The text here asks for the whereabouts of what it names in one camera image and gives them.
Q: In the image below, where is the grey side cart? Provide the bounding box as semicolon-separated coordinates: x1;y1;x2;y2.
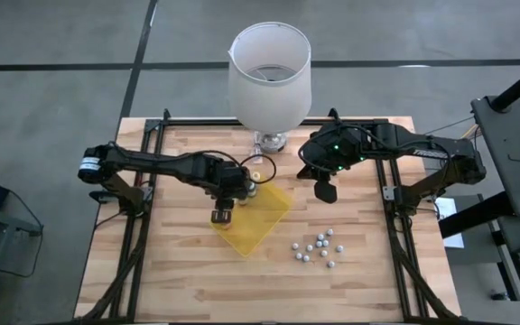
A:
0;205;44;325

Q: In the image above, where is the black aluminium table frame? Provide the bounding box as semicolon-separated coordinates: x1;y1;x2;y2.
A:
73;107;462;324

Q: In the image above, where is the yellow translucent plastic bin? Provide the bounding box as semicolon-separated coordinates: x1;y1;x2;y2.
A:
209;178;294;258

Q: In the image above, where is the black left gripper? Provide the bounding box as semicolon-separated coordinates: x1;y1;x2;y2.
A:
203;162;253;226

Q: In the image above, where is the black stand strut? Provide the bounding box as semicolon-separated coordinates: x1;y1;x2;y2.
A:
438;191;516;239

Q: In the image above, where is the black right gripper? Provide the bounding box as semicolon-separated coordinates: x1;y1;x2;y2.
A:
296;135;340;205

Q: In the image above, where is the white paper sheet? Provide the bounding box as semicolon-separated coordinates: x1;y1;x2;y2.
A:
434;197;467;250

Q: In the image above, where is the white lamp shade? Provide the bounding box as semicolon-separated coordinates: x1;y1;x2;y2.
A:
227;21;313;154

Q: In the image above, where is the black side desk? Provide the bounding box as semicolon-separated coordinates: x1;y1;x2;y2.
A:
469;92;520;220

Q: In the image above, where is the black stand pole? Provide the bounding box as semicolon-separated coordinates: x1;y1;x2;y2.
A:
488;57;520;113

